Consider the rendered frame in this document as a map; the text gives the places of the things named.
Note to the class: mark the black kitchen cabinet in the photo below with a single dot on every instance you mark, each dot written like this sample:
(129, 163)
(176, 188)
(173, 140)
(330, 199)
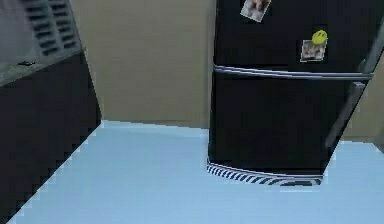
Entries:
(40, 133)

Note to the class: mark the black fridge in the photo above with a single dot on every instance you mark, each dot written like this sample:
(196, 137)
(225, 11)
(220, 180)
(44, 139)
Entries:
(273, 120)

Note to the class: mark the grey vented appliance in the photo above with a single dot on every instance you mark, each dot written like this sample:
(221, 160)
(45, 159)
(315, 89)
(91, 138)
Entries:
(36, 30)

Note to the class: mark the yellow round fridge magnet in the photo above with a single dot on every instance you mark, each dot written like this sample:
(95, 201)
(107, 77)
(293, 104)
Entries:
(319, 36)

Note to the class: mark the photo fridge magnet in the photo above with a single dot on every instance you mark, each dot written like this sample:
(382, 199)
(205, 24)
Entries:
(255, 8)
(312, 51)

